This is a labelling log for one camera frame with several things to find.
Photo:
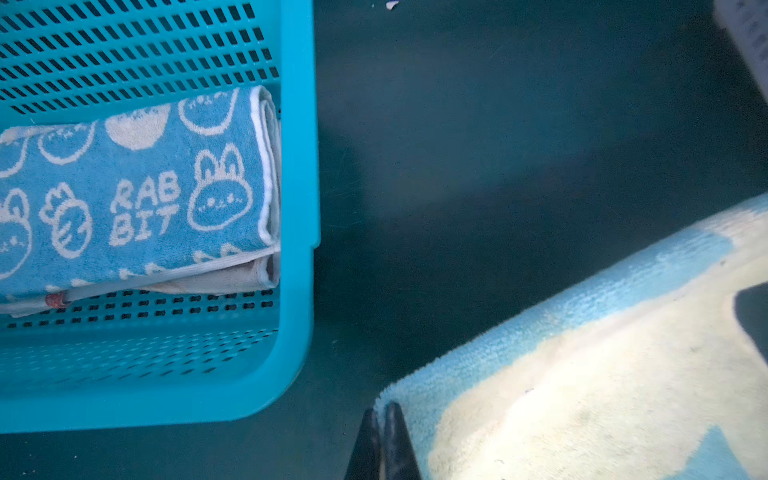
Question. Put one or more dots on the white plastic basket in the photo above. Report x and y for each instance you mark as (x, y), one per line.
(745, 21)

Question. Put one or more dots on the cream RABBIT lettered towel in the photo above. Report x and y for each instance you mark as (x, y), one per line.
(237, 273)

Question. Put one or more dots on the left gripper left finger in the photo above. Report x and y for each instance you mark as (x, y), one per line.
(365, 459)

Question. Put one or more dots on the blue bunny pattern towel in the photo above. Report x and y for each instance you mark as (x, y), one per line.
(156, 189)

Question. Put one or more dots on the yellow-green towel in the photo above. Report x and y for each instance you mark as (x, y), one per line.
(643, 371)

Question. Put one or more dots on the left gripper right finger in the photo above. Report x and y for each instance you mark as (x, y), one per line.
(400, 461)

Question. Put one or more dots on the teal plastic basket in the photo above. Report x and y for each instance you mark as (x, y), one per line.
(133, 357)

